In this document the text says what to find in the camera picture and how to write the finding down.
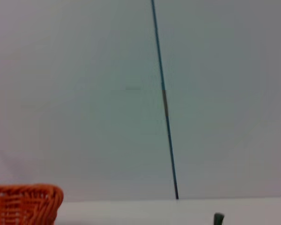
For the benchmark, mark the orange pear-shaped toy fruit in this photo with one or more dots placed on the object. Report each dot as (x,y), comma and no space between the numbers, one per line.
(219,219)

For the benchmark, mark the orange woven plastic basket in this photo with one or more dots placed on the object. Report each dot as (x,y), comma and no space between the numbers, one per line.
(21,206)

